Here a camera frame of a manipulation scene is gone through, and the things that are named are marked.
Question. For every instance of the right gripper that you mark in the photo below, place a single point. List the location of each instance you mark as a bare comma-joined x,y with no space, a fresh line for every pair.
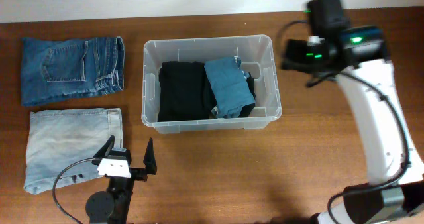
289,57

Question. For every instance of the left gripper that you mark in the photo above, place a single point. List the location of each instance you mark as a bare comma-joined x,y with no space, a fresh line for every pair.
140,174

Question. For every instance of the light blue jeans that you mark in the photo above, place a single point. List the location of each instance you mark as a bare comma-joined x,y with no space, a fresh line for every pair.
58,138

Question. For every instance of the large black garment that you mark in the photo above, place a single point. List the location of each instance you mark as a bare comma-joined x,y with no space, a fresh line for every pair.
181,91

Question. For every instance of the small black garment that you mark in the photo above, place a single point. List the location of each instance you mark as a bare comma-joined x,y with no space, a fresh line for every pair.
233,102

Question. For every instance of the blue shirt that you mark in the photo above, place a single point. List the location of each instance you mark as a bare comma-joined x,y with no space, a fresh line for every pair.
224,73

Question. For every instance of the dark blue jeans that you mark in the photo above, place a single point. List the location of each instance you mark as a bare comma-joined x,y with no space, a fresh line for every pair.
54,71

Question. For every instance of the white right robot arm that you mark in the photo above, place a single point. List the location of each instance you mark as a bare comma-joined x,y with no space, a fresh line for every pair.
358,60

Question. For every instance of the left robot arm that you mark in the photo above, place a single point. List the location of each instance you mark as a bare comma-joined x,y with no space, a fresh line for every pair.
112,205

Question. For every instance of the clear plastic storage bin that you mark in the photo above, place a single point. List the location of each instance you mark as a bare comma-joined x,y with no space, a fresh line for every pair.
257,57

